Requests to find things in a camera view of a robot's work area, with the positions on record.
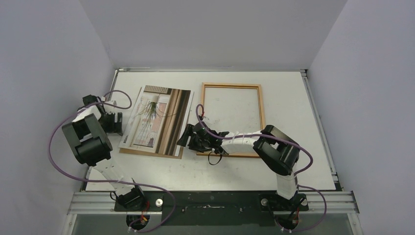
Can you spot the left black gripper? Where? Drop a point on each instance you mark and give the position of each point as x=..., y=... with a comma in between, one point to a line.
x=115, y=127

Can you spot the printed plant photo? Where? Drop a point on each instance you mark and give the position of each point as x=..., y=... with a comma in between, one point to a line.
x=157, y=120

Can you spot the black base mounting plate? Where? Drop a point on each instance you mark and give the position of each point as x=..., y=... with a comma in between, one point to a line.
x=216, y=208

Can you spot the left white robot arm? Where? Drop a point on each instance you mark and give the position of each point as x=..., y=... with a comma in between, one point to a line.
x=87, y=136

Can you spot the aluminium rail front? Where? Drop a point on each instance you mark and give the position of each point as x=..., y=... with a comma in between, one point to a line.
x=342, y=202

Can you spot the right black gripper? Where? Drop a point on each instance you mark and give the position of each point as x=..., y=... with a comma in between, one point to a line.
x=189, y=136

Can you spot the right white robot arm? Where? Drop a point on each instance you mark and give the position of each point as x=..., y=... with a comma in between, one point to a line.
x=273, y=147

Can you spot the brown cardboard backing board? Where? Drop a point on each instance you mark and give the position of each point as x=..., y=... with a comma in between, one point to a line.
x=143, y=153

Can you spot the wooden picture frame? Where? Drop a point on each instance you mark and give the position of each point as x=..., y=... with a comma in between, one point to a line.
x=237, y=108

